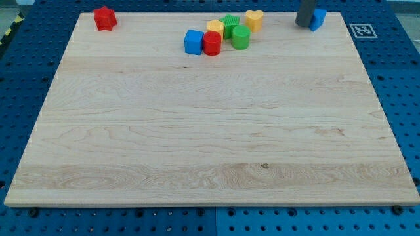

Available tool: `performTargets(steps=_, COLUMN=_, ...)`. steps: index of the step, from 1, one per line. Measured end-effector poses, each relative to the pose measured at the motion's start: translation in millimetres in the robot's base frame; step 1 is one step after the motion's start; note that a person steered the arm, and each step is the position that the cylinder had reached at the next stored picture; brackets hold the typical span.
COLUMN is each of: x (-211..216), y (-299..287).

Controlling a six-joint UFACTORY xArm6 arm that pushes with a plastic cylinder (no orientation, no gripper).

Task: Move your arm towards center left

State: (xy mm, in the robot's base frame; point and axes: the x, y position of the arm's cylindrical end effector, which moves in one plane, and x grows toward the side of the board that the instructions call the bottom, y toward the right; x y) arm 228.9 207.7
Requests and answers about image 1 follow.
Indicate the white fiducial marker tag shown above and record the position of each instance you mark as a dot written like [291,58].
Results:
[363,31]

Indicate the green star block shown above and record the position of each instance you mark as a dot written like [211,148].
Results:
[230,22]

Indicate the yellow heart block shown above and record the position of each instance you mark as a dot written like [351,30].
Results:
[254,20]

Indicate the green cylinder block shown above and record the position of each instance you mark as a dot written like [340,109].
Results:
[240,37]

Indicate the large wooden board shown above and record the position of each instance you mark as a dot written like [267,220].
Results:
[131,120]

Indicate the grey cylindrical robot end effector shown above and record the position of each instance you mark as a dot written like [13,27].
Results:
[305,12]

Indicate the blue wedge block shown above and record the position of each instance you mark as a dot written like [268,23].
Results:
[317,19]

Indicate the blue cube block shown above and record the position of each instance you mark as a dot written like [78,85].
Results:
[193,42]

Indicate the yellow hexagon block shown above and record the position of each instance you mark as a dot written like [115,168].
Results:
[216,26]

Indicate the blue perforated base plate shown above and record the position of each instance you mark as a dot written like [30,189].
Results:
[30,61]

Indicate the red star block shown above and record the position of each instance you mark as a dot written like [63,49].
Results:
[105,18]

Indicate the red cylinder block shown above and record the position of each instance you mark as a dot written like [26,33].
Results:
[212,43]

